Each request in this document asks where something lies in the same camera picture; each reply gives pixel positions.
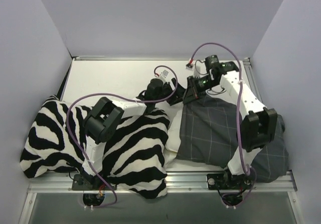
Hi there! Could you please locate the white pillow with yellow edge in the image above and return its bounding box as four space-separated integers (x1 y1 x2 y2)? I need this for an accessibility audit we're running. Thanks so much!
165 107 226 171

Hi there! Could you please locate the dark grey checked pillowcase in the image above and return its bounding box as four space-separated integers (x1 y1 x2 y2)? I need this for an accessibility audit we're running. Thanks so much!
177 96 290 183

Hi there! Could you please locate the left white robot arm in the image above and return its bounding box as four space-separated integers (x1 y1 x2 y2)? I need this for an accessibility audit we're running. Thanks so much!
80 78 186 189

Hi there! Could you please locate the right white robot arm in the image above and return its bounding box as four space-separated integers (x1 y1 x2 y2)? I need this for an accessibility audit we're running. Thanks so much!
183 55 278 188

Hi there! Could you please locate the zebra striped cushion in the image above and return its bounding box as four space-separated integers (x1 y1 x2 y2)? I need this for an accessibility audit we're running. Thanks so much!
20 95 170 199

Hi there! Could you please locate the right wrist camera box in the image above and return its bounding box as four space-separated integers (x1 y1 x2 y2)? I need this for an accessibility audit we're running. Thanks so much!
186 60 206 77

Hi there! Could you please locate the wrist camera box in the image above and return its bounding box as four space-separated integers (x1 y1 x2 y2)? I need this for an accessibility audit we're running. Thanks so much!
160 70 169 80
186 60 206 77

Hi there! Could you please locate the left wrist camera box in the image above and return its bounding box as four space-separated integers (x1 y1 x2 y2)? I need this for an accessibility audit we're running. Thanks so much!
160 70 169 80

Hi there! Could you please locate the aluminium rail frame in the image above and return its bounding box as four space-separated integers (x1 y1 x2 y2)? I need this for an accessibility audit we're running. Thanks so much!
20 60 289 209

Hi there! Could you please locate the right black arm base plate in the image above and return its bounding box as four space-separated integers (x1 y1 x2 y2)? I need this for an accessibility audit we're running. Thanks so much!
207 172 252 190

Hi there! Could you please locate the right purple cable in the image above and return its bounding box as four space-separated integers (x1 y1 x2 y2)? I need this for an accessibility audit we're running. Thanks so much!
190 42 257 207

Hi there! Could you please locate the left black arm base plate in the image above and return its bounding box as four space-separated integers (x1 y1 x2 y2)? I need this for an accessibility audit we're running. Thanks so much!
71 174 109 191

